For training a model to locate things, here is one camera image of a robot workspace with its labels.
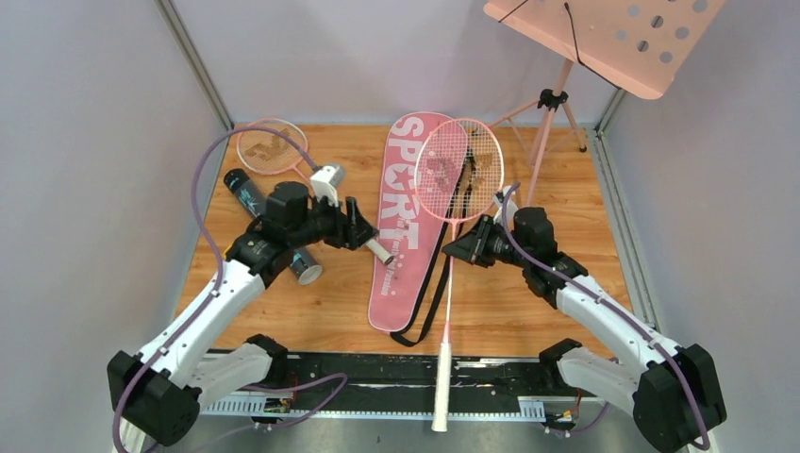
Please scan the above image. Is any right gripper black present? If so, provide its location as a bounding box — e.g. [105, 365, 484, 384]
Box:
[442, 215, 530, 270]

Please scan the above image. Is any black shuttlecock tube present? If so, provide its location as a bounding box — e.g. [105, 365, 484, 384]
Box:
[224, 168, 323, 286]

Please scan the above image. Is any pink racket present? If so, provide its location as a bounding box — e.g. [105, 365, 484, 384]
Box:
[235, 118, 394, 264]
[414, 118, 505, 433]

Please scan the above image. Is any pink racket bag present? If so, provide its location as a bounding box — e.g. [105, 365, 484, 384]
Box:
[367, 111, 451, 348]

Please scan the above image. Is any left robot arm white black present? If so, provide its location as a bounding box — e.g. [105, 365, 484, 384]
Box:
[107, 181, 378, 452]

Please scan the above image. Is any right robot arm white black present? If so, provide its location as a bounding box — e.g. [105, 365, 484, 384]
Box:
[443, 208, 727, 452]

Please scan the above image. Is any pink music stand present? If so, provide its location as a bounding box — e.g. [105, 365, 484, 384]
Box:
[483, 0, 724, 184]

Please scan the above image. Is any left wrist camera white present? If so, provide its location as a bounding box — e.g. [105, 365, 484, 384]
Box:
[309, 163, 346, 207]

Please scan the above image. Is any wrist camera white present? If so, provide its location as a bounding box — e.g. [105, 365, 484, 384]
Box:
[493, 185, 518, 228]
[309, 163, 346, 207]

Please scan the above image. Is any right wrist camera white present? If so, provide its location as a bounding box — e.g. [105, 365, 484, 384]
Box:
[493, 185, 518, 228]

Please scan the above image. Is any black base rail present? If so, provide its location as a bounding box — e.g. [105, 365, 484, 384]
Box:
[201, 352, 598, 422]

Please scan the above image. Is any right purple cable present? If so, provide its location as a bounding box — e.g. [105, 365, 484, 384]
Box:
[499, 182, 712, 451]

